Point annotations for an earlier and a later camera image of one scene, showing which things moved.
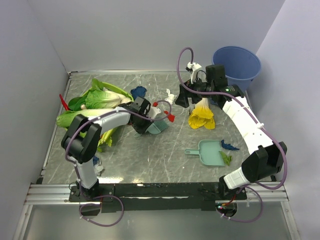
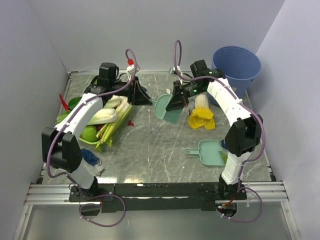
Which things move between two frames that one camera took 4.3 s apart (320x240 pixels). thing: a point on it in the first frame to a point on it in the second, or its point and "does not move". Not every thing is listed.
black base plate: [198, 196] does not move
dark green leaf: [75, 103] does not move
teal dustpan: [209, 152] does not move
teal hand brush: [156, 128] to [173, 115]
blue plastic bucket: [241, 66] does not move
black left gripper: [142, 130] to [139, 97]
